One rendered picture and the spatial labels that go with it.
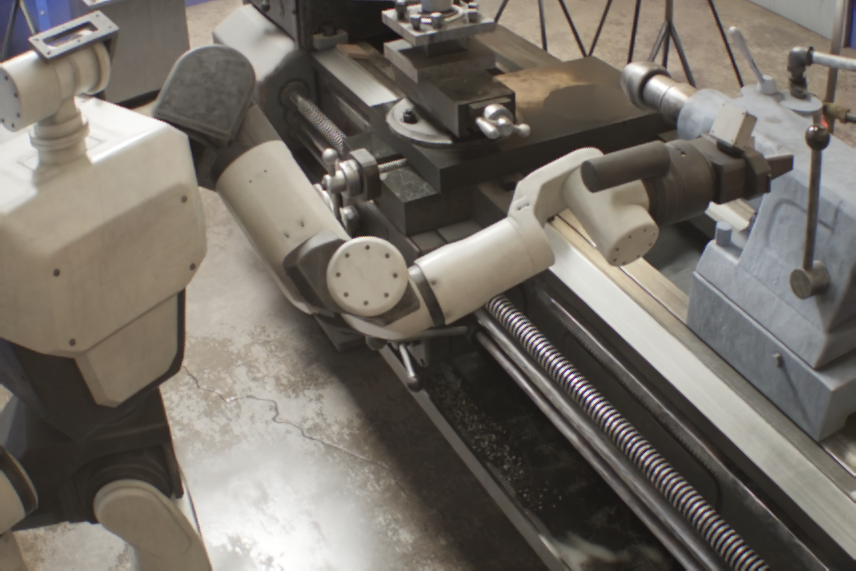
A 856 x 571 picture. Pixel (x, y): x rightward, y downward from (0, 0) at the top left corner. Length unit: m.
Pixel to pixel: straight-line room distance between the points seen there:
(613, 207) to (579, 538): 0.92
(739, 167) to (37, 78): 0.74
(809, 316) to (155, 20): 3.65
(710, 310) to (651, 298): 0.16
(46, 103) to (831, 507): 1.07
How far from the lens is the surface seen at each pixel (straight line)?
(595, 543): 1.83
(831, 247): 1.38
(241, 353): 2.95
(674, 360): 1.53
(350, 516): 2.43
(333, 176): 1.92
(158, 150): 0.97
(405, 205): 1.84
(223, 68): 1.08
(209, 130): 1.04
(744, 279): 1.48
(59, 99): 0.92
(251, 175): 1.04
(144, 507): 1.16
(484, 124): 1.73
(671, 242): 2.01
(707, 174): 1.10
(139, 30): 4.56
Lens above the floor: 1.80
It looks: 33 degrees down
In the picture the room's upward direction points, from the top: 3 degrees counter-clockwise
